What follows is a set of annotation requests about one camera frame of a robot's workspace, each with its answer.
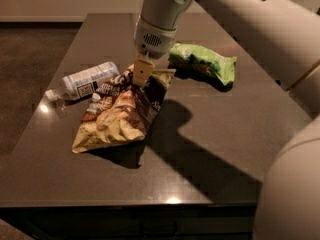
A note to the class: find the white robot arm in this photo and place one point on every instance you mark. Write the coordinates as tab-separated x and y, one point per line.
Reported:
284	39

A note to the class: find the brown chip bag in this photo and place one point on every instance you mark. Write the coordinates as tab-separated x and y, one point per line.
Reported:
120	112

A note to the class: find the blue plastic bottle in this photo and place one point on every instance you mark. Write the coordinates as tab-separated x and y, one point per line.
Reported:
83	83

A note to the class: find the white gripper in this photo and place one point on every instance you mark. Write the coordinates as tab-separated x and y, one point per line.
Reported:
154	39

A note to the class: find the green snack bag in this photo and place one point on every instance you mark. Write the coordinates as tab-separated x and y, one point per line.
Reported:
194	61

